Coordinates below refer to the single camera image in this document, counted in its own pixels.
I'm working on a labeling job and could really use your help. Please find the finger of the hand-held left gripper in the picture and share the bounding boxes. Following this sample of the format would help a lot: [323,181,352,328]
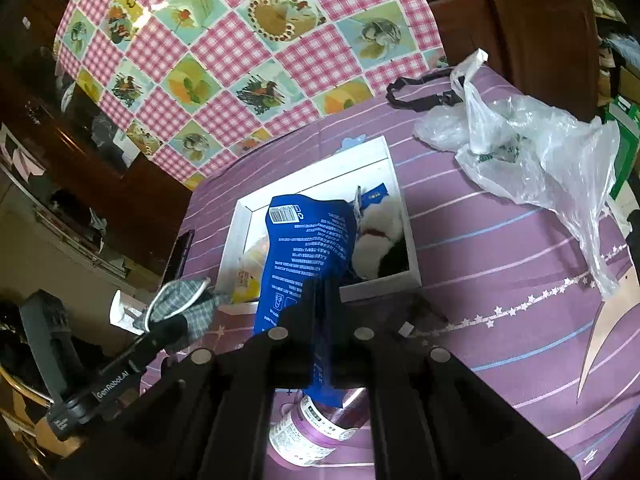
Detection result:
[134,316,192,361]

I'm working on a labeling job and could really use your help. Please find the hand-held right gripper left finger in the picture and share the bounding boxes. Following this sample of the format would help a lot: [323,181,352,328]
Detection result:
[55,276,327,480]

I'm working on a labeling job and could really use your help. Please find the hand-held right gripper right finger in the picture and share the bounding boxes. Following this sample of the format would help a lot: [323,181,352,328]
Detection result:
[326,279,582,480]

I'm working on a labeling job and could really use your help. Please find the grey plaid cloth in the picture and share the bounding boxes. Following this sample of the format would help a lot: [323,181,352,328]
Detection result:
[144,276,234,352]

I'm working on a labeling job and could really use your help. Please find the purple label white bottle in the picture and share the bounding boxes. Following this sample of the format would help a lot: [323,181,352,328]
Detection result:
[269,394,362,467]

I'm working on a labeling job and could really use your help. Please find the yellow and white packet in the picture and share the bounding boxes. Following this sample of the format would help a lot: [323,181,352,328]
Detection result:
[234,236,272,305]

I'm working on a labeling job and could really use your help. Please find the blue cotton pad pack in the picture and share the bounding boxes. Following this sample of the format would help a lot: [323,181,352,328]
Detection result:
[253,194,360,407]

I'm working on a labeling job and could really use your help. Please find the white and black plush toy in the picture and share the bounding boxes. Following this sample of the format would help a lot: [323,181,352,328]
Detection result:
[351,194,410,282]

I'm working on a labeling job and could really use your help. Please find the blue and white snack packet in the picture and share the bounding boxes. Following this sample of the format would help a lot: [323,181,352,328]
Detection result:
[356,184,390,212]

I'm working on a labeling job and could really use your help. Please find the white shallow box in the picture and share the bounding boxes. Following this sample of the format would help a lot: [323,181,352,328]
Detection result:
[214,135,424,317]

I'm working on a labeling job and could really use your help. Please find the white paper roll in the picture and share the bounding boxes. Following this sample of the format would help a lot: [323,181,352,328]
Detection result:
[109,289,152,337]

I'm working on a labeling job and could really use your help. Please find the black remote control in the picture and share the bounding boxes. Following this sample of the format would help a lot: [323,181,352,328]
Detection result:
[161,229,197,287]

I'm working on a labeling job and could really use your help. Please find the glass door wooden cabinet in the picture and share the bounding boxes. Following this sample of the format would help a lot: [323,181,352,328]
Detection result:
[0,0,197,283]

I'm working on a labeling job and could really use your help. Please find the clear plastic bag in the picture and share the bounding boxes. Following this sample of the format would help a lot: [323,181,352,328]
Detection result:
[411,49,622,302]

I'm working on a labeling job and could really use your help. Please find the pink checked printed cloth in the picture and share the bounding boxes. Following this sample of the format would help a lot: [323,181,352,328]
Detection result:
[52,0,449,192]

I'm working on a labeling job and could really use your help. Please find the green carton box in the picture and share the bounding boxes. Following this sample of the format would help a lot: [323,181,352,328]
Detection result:
[601,94,640,202]

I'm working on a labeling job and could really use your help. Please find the brown wooden cabinet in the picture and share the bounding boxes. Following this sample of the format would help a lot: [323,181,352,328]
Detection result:
[410,0,602,113]

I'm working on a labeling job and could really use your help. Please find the black strap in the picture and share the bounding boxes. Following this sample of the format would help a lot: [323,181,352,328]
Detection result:
[386,70,467,112]

